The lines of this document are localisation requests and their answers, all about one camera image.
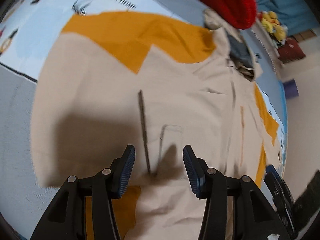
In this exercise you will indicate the red box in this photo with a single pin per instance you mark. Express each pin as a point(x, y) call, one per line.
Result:
point(290, 51)

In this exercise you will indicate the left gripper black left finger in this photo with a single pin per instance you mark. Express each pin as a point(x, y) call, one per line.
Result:
point(65, 216)

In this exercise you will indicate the beige and orange jacket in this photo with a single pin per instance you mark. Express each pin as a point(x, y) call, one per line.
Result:
point(159, 84)

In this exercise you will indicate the purple roll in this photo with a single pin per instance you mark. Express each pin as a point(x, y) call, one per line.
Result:
point(291, 89)

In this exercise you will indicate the yellow plush toys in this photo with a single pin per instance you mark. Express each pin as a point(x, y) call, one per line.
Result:
point(271, 23)

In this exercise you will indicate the teal curtain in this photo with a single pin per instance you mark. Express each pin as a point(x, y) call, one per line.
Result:
point(295, 14)

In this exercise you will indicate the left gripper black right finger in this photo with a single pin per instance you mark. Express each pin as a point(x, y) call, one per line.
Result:
point(253, 215)

